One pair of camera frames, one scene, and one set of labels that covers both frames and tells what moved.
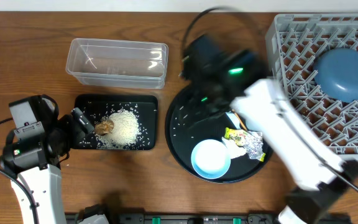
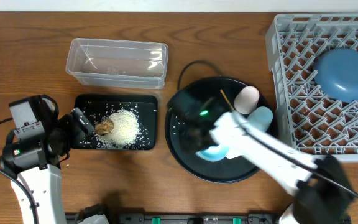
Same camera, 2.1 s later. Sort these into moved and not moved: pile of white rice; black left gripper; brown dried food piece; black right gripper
Moved: black right gripper
Not moved: pile of white rice; black left gripper; brown dried food piece
